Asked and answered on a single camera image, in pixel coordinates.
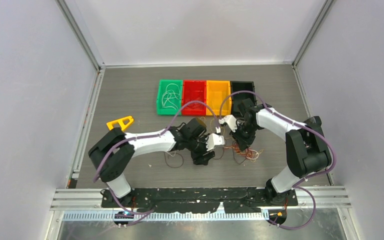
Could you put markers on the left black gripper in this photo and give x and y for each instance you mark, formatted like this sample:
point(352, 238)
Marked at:
point(203, 157)

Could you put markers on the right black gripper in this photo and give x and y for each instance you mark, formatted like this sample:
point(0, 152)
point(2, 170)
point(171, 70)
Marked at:
point(244, 143)

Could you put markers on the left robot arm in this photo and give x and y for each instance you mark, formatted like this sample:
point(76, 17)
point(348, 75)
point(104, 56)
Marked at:
point(112, 153)

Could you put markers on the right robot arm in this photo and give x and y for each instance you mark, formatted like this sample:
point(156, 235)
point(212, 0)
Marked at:
point(306, 152)

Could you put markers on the black plastic bin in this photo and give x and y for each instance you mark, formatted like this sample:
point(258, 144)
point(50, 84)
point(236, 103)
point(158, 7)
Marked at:
point(236, 86)

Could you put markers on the yellow plastic bin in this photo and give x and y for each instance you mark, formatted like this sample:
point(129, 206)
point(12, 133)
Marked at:
point(216, 92)

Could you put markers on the green plastic bin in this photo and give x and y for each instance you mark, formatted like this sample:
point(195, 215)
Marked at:
point(169, 96)

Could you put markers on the red plastic bin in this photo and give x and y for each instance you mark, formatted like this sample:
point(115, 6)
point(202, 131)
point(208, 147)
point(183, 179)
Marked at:
point(194, 90)

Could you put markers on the black clear-topped device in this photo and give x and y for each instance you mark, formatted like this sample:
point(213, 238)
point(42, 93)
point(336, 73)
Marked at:
point(314, 122)

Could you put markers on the yellow triangular plastic piece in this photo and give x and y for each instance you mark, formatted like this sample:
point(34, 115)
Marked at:
point(124, 123)

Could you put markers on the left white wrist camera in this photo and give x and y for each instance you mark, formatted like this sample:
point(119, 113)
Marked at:
point(215, 139)

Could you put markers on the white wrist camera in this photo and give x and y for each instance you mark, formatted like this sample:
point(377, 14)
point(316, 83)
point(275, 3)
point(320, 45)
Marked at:
point(215, 139)
point(230, 121)

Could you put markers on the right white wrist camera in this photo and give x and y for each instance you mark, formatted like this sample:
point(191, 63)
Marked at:
point(230, 121)

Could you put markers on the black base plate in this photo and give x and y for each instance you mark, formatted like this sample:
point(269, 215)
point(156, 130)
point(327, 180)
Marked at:
point(199, 200)

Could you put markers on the slotted cable duct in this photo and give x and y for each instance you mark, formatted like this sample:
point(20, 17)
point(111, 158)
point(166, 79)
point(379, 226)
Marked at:
point(105, 215)

